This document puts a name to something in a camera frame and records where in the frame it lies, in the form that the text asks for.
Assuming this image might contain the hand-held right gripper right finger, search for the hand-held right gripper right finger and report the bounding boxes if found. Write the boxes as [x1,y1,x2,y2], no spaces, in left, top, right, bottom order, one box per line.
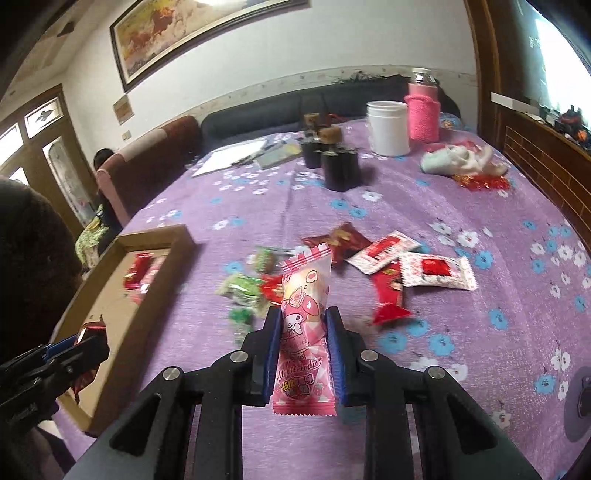
[324,306,543,480]

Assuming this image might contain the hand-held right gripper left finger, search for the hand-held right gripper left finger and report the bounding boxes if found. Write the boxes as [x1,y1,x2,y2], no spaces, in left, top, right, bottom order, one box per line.
[62,305,283,480]

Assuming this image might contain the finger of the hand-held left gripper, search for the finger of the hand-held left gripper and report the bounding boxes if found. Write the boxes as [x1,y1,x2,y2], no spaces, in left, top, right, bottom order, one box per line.
[39,335,110,386]

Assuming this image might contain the shiny red snack packet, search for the shiny red snack packet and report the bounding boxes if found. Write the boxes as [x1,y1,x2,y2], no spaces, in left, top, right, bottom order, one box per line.
[71,320,108,403]

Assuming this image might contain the cardboard box tray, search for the cardboard box tray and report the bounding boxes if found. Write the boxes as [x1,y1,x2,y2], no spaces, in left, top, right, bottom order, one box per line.
[48,224,195,437]

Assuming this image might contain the small green candy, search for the small green candy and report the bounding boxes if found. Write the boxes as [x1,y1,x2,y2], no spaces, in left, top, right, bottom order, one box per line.
[229,307,254,333]

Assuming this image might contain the pink snack packet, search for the pink snack packet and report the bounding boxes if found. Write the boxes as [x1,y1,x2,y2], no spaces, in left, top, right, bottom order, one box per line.
[271,244,337,417]

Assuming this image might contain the small red candy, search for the small red candy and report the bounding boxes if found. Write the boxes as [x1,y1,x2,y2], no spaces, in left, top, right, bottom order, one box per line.
[259,274,284,306]

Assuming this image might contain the green snack packet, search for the green snack packet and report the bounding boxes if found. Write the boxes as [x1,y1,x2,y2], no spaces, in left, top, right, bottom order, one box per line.
[217,273,271,308]

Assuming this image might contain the bright red snack packet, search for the bright red snack packet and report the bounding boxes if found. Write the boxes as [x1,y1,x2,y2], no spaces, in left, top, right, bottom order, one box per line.
[372,261,413,326]

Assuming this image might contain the green brown candy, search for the green brown candy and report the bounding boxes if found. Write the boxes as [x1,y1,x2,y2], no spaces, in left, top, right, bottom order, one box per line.
[247,246,296,275]

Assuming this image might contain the red foil snack packet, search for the red foil snack packet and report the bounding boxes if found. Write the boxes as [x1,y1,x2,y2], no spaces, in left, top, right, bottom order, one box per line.
[124,253,155,291]

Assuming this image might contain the white red-label snack packet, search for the white red-label snack packet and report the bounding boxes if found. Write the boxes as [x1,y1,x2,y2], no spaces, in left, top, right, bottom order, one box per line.
[346,231,421,275]
[399,251,478,291]

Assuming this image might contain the dark red snack packet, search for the dark red snack packet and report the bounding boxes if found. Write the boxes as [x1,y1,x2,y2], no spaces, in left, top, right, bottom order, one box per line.
[301,222,372,266]

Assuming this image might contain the black pot with brown top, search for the black pot with brown top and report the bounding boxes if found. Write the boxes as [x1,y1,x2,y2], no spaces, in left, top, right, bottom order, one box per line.
[300,112,333,170]
[321,127,362,192]

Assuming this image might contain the grey notebook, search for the grey notebook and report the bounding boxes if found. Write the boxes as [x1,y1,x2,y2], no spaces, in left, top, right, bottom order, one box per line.
[254,142,303,169]

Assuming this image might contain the white paper sheet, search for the white paper sheet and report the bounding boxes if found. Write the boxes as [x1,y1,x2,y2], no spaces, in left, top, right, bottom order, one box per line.
[191,138,269,178]

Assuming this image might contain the red-brown armchair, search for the red-brown armchair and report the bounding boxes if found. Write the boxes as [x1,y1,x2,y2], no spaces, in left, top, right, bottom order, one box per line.
[96,115,201,227]

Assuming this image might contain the wooden glass door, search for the wooden glass door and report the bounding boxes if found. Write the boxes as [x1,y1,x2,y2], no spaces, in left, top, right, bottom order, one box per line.
[0,83,100,241]

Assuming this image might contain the shiny red wrappers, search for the shiny red wrappers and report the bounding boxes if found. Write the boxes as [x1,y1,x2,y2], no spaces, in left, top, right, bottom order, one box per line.
[452,173,512,191]

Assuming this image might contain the white crumpled cloth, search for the white crumpled cloth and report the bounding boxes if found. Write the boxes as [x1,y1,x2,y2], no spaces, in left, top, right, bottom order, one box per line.
[420,141,509,178]

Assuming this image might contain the white plastic jar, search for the white plastic jar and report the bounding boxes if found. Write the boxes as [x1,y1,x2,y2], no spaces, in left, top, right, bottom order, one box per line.
[366,100,411,158]

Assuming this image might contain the dark sofa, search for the dark sofa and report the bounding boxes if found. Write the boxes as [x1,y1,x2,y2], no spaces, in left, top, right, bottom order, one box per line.
[200,74,462,153]

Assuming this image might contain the dark grey round disc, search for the dark grey round disc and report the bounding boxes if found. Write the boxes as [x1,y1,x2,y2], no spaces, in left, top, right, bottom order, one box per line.
[563,369,591,446]

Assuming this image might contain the bottle with pink knitted sleeve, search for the bottle with pink knitted sleeve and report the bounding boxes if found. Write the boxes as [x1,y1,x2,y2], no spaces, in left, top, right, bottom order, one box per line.
[404,68,440,142]

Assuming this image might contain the framed horse painting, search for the framed horse painting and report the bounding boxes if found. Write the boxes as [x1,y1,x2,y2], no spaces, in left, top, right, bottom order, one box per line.
[109,0,311,93]

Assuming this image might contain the wooden pillar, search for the wooden pillar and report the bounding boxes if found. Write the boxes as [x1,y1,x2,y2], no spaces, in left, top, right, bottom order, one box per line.
[464,0,509,139]

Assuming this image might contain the dark small clutter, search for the dark small clutter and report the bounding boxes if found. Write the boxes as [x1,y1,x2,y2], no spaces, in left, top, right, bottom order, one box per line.
[538,104,591,148]

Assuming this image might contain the bright window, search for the bright window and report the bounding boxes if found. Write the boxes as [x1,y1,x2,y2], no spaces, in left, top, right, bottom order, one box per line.
[522,0,591,112]

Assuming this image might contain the yellow wall plaque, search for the yellow wall plaque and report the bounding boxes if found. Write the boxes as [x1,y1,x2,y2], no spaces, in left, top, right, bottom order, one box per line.
[112,93,134,125]

